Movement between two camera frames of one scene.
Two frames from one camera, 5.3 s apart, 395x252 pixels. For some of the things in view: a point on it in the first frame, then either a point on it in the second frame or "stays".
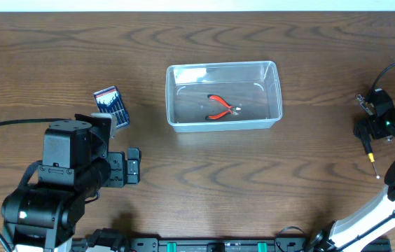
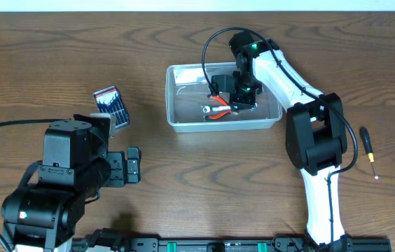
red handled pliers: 232,109 stays
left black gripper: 116,168 stays
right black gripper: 364,131 -> 241,101
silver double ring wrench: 363,103 -> 206,108
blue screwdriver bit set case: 110,101 stays
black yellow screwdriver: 368,147 stays
